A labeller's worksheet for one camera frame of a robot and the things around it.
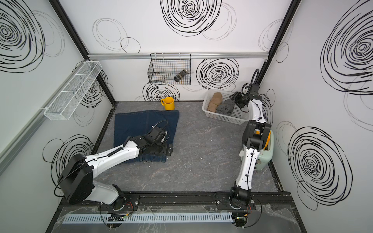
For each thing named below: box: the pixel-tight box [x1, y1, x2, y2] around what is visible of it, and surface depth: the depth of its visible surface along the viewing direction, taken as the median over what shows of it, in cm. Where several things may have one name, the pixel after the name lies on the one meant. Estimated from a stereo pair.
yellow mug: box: [160, 96, 175, 111], surface depth 113 cm
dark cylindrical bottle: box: [173, 69, 188, 83], surface depth 93 cm
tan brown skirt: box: [207, 92, 223, 113], surface depth 118 cm
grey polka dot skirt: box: [215, 99, 236, 116], surface depth 99 cm
